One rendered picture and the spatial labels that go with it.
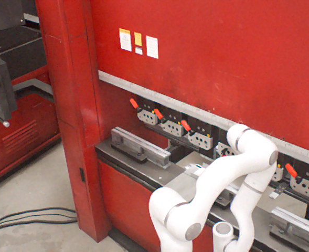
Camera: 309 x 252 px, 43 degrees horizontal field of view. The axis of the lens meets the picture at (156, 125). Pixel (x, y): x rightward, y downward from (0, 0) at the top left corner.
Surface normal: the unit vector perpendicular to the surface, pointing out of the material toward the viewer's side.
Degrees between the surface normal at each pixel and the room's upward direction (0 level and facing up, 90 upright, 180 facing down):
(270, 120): 90
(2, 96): 90
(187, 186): 0
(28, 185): 0
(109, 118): 90
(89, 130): 90
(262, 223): 0
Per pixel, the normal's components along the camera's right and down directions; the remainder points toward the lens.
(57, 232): -0.04, -0.86
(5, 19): 0.67, 0.36
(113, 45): -0.69, 0.39
